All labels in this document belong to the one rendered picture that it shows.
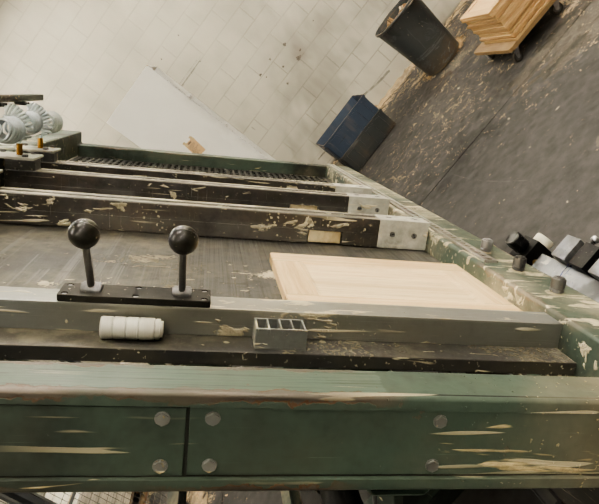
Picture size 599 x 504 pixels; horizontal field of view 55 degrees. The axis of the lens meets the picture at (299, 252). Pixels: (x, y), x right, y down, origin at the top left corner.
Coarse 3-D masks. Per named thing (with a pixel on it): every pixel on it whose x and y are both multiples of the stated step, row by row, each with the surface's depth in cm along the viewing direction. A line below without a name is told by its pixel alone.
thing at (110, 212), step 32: (0, 192) 124; (32, 192) 126; (64, 192) 130; (32, 224) 126; (64, 224) 127; (128, 224) 129; (160, 224) 130; (192, 224) 131; (224, 224) 132; (256, 224) 134; (288, 224) 135; (320, 224) 136; (352, 224) 137; (384, 224) 138; (416, 224) 139
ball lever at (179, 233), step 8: (176, 232) 71; (184, 232) 71; (192, 232) 71; (168, 240) 72; (176, 240) 71; (184, 240) 71; (192, 240) 71; (176, 248) 71; (184, 248) 71; (192, 248) 72; (184, 256) 74; (184, 264) 75; (184, 272) 76; (184, 280) 77; (176, 288) 79; (184, 288) 78; (184, 296) 79
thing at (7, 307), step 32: (0, 288) 77; (32, 288) 78; (0, 320) 74; (32, 320) 75; (64, 320) 76; (96, 320) 76; (192, 320) 78; (224, 320) 79; (320, 320) 81; (352, 320) 82; (384, 320) 82; (416, 320) 83; (448, 320) 84; (480, 320) 85; (512, 320) 86; (544, 320) 88
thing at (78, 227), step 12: (72, 228) 69; (84, 228) 69; (96, 228) 70; (72, 240) 69; (84, 240) 69; (96, 240) 70; (84, 252) 72; (84, 264) 74; (84, 288) 76; (96, 288) 77
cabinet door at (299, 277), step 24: (288, 264) 111; (312, 264) 114; (336, 264) 115; (360, 264) 116; (384, 264) 118; (408, 264) 120; (432, 264) 122; (288, 288) 97; (312, 288) 98; (336, 288) 100; (360, 288) 102; (384, 288) 103; (408, 288) 105; (432, 288) 106; (456, 288) 108; (480, 288) 108
